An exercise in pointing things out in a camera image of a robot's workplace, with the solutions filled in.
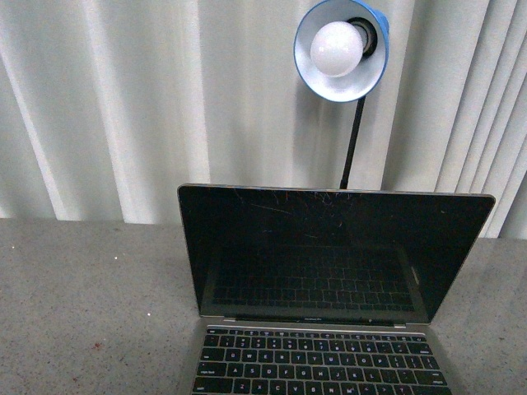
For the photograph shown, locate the silver laptop with black keyboard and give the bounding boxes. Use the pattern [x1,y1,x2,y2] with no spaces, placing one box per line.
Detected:
[178,184,495,394]

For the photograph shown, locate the blue gooseneck desk lamp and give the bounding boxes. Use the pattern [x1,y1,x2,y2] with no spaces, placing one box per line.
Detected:
[293,0,389,189]

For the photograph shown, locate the white pleated curtain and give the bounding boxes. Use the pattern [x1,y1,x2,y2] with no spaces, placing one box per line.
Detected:
[1,1,526,238]

